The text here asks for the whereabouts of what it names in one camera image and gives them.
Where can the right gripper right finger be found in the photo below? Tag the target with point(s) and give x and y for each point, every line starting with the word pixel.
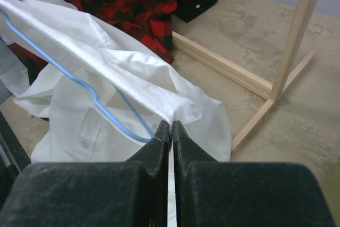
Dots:
pixel 213 193

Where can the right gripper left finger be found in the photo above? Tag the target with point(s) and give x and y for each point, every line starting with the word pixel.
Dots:
pixel 129 193

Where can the light blue wire hanger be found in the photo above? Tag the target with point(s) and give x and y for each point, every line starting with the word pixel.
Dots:
pixel 83 84

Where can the grey white hanging shirt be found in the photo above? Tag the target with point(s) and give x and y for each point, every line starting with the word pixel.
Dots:
pixel 14 75

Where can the black hanging shirt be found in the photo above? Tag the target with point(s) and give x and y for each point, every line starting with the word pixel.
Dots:
pixel 188 10

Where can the wooden clothes rack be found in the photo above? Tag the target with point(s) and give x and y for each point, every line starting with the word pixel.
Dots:
pixel 270 91

